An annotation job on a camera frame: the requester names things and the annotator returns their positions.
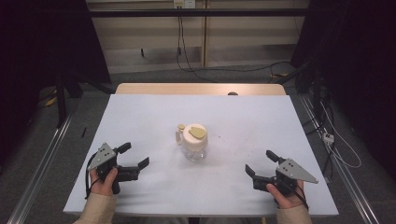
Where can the person's right hand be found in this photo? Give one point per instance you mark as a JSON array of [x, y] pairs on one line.
[[289, 201]]

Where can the wooden table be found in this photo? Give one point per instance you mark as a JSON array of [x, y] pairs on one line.
[[186, 88]]

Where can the black horizontal metal bar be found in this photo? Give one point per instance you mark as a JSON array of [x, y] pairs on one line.
[[186, 12]]

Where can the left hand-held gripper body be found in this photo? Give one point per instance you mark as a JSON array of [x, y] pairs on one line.
[[104, 155]]

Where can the small black floor stick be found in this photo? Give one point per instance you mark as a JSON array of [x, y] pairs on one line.
[[83, 132]]

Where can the yellow floor tape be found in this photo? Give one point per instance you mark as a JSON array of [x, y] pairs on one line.
[[51, 101]]

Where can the black metal stand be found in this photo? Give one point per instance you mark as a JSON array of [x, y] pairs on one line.
[[61, 102]]

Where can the white table mat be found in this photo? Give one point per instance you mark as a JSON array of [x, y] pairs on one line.
[[193, 193]]

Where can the dark round table grommet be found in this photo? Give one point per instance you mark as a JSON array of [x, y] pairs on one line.
[[232, 93]]

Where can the white power strip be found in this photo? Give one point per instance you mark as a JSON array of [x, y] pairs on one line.
[[328, 137]]

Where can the white wall socket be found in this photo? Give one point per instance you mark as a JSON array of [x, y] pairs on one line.
[[184, 3]]

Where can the black curtain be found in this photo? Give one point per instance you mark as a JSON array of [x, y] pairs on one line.
[[358, 62], [40, 46]]

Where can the clear cup with cream lid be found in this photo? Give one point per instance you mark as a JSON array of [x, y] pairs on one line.
[[194, 141]]

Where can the person's left hand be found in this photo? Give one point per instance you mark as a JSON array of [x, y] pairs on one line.
[[101, 186]]

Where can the aluminium floor rail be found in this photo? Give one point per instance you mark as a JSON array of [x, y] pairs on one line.
[[37, 174], [345, 177]]

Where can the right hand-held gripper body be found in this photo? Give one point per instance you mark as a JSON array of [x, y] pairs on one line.
[[292, 171]]

